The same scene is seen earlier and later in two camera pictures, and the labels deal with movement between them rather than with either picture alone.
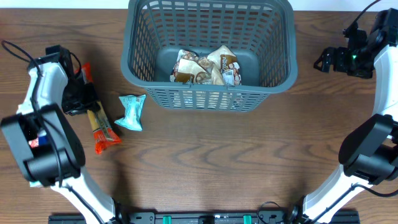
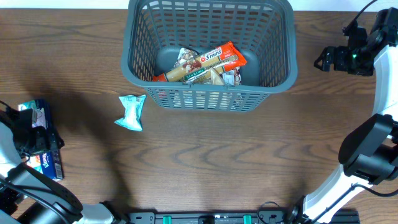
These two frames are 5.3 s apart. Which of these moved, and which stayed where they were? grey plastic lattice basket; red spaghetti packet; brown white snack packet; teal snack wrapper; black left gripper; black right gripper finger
Moved: red spaghetti packet; black left gripper
Stayed: black right gripper finger; grey plastic lattice basket; teal snack wrapper; brown white snack packet
